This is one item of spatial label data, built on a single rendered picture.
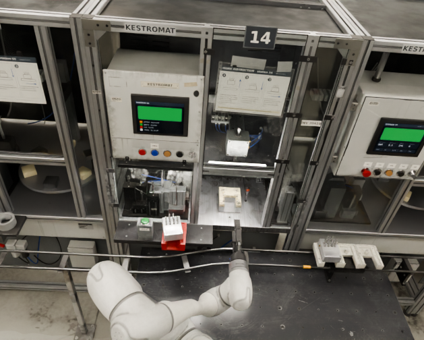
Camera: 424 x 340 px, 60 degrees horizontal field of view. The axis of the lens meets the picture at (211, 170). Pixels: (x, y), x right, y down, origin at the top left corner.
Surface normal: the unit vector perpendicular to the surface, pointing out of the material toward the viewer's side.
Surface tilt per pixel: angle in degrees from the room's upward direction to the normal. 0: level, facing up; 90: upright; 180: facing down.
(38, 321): 0
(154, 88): 90
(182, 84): 90
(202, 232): 0
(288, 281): 0
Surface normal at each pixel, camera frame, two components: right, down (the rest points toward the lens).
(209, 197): 0.07, -0.77
